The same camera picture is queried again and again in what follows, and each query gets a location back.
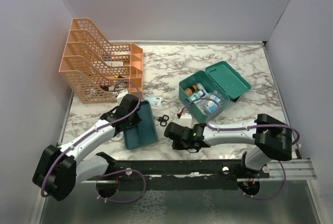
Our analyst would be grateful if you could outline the teal divided tray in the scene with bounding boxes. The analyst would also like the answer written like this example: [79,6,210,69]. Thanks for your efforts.
[124,101,158,150]

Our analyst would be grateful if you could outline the small blue white box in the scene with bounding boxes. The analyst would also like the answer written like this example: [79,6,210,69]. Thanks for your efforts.
[201,90,227,115]

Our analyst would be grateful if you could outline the white bottle green label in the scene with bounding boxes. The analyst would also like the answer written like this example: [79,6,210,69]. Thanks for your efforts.
[189,90,205,101]

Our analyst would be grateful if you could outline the brown iodine bottle orange cap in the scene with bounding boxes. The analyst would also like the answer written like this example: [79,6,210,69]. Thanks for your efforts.
[184,85,197,97]

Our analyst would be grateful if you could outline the small bottle blue cap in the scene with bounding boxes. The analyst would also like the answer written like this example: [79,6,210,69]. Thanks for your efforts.
[196,83,209,94]

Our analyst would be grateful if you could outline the green medicine box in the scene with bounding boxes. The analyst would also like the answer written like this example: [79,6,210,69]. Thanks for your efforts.
[178,61,251,123]

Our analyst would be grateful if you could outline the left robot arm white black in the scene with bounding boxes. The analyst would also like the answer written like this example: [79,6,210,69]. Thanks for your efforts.
[32,94,141,201]

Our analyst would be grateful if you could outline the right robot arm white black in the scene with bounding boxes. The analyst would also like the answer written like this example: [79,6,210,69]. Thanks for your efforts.
[164,114,300,178]

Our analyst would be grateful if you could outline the blue white flat packet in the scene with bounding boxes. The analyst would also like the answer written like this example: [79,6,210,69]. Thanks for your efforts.
[144,94,163,107]

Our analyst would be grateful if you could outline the mask packet under tray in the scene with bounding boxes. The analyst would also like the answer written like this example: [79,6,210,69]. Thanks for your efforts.
[111,132,124,142]

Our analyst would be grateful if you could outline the orange plastic file organizer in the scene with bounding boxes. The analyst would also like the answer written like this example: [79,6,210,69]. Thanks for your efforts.
[59,18,144,104]

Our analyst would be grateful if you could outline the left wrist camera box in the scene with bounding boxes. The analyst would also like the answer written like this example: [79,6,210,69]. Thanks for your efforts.
[116,90,129,105]

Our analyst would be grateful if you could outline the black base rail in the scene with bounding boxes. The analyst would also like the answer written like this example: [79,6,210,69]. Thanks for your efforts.
[85,159,271,191]

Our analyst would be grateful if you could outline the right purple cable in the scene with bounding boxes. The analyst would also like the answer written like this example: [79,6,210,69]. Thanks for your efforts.
[179,97,301,200]

